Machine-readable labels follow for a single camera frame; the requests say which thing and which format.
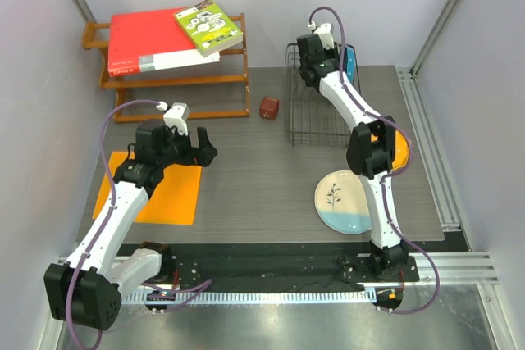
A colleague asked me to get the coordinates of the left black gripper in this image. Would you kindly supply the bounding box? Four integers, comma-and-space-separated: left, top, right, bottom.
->
157, 124, 217, 168

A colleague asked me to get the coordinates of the blue dotted plate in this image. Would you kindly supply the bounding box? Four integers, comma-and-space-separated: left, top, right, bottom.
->
344, 44, 357, 83

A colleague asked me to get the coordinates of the black wire dish rack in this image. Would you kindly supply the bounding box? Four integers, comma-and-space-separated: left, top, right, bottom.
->
283, 43, 350, 147

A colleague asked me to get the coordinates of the orange dotted plate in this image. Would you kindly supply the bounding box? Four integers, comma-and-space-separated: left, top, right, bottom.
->
370, 127, 410, 174

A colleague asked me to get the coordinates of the white blue leaf plate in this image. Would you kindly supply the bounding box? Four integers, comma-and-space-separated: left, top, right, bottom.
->
314, 170, 372, 235

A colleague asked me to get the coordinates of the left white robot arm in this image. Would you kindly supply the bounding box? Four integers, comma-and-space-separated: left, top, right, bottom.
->
43, 119, 217, 331

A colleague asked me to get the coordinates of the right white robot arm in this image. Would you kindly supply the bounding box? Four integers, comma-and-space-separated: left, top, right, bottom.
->
297, 34, 409, 280

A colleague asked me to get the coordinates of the wooden shelf rack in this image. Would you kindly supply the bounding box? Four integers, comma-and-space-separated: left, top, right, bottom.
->
81, 21, 250, 120

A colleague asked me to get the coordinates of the orange mat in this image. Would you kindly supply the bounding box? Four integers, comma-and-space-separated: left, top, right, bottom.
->
92, 151, 203, 226

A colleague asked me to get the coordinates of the red brown cube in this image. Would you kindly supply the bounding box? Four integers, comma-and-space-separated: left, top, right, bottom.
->
259, 97, 280, 120

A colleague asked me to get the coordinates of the green book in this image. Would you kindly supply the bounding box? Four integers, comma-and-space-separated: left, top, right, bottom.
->
173, 0, 244, 57

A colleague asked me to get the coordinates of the red file folder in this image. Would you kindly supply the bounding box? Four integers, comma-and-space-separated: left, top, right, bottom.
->
107, 8, 220, 77

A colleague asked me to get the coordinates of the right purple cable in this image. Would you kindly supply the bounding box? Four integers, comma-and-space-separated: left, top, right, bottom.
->
306, 6, 441, 316

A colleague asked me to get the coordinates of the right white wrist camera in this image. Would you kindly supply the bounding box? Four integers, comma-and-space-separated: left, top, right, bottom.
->
313, 23, 335, 50

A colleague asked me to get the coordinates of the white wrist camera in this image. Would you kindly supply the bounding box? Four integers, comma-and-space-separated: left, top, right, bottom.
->
162, 102, 190, 136
313, 23, 335, 50

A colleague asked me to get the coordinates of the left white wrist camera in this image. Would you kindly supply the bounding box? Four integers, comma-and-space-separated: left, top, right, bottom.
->
162, 102, 190, 136

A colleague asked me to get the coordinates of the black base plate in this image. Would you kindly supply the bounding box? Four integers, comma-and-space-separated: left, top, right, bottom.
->
114, 243, 419, 290

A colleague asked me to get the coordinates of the perforated metal rail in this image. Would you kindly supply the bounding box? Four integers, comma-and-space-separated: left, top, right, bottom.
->
122, 288, 377, 306

